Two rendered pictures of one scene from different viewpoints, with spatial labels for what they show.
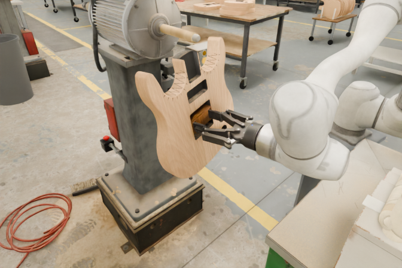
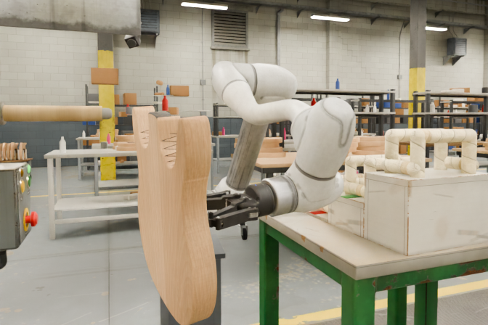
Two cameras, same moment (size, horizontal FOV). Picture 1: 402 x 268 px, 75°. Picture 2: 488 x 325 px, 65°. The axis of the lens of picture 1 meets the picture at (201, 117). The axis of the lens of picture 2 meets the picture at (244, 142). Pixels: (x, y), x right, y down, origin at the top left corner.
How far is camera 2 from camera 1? 0.77 m
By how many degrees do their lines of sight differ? 69
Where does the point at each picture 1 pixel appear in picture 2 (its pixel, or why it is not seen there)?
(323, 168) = (338, 184)
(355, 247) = (414, 201)
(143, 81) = (202, 125)
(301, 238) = (364, 254)
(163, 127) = (198, 215)
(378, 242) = (422, 182)
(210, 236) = not seen: outside the picture
